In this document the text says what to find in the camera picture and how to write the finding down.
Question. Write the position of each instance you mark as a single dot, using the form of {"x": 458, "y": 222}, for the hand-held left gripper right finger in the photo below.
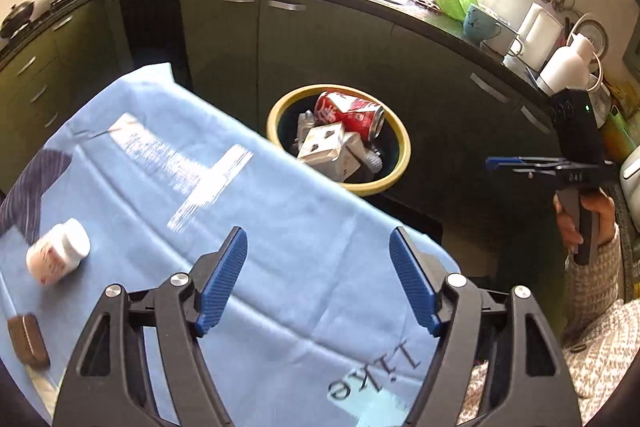
{"x": 412, "y": 277}

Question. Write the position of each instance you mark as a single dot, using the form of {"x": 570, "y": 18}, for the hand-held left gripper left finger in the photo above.
{"x": 222, "y": 277}

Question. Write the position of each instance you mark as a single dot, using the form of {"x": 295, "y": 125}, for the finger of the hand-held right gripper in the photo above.
{"x": 502, "y": 165}
{"x": 500, "y": 159}

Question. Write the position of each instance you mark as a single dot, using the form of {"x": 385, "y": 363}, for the yellow rimmed blue trash bin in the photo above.
{"x": 400, "y": 157}

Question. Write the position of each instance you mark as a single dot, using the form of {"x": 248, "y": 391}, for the clear plastic water bottle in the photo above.
{"x": 374, "y": 162}

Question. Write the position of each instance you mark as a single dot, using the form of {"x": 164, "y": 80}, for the white cardboard box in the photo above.
{"x": 350, "y": 157}

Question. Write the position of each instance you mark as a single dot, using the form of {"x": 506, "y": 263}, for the red soda can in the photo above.
{"x": 350, "y": 109}

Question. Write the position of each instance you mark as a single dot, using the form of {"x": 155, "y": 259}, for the red print cardboard box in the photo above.
{"x": 320, "y": 143}

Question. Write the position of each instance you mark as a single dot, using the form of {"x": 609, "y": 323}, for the person's right forearm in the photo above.
{"x": 597, "y": 287}

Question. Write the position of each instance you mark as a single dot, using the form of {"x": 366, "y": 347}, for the person's right hand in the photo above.
{"x": 567, "y": 227}

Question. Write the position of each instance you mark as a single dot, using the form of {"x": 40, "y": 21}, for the white kitchen appliance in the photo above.
{"x": 631, "y": 192}

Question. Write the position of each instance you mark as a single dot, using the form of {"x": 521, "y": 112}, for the light blue tablecloth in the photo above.
{"x": 250, "y": 207}

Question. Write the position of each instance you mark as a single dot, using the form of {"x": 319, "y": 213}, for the white plastic bottle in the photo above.
{"x": 567, "y": 62}

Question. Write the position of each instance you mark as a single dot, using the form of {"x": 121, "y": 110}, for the round dial kitchen scale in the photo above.
{"x": 592, "y": 37}

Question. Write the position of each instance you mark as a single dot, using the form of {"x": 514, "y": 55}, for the white electric kettle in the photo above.
{"x": 537, "y": 34}

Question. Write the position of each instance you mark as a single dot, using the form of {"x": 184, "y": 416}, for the white ceramic mug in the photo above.
{"x": 500, "y": 42}

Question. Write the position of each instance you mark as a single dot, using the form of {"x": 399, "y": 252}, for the teal ceramic mug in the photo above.
{"x": 480, "y": 22}

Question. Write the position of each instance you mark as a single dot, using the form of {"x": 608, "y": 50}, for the black kitchen countertop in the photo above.
{"x": 450, "y": 24}

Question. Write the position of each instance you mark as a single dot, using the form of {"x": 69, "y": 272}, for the white pill bottle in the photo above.
{"x": 55, "y": 252}

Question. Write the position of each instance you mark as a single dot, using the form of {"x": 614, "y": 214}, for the brown rectangular block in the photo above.
{"x": 29, "y": 341}

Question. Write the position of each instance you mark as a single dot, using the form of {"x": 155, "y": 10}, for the dark green kitchen cabinet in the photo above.
{"x": 325, "y": 52}

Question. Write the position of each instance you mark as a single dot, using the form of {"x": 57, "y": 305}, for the knit patterned sweater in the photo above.
{"x": 610, "y": 372}

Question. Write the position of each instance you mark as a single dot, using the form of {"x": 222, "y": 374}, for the black kettle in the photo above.
{"x": 17, "y": 19}

